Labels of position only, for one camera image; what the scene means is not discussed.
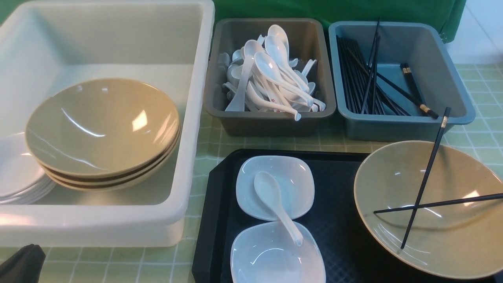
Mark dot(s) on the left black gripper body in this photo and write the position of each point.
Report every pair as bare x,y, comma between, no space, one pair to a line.
24,266

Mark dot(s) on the white square dish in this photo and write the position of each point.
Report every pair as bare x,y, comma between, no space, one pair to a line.
265,253
295,180

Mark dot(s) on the white soup spoon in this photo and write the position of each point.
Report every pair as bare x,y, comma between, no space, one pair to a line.
268,191

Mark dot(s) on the tan noodle bowl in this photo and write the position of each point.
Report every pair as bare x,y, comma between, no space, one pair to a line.
460,241

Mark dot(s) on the black chopstick across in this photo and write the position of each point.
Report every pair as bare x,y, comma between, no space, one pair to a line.
443,203

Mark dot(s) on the top tan bowl in stack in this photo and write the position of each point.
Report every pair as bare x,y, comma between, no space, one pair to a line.
102,127

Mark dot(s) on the stack of white plates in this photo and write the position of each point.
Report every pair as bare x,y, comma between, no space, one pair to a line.
22,180

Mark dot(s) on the large white plastic tub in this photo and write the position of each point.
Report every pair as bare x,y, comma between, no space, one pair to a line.
47,46

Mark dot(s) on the pile of white soup spoons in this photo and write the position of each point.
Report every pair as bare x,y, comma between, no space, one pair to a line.
261,77

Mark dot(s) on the black plastic serving tray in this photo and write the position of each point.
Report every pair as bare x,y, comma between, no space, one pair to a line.
350,253

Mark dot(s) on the grey plastic spoon bin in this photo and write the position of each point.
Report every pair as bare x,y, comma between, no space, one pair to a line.
306,40

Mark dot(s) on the bundle of black chopsticks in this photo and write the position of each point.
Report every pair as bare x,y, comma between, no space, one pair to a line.
362,93

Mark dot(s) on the blue plastic chopstick bin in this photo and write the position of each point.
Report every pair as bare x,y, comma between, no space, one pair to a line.
439,83

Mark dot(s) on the green cloth backdrop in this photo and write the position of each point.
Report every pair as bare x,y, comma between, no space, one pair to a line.
443,15

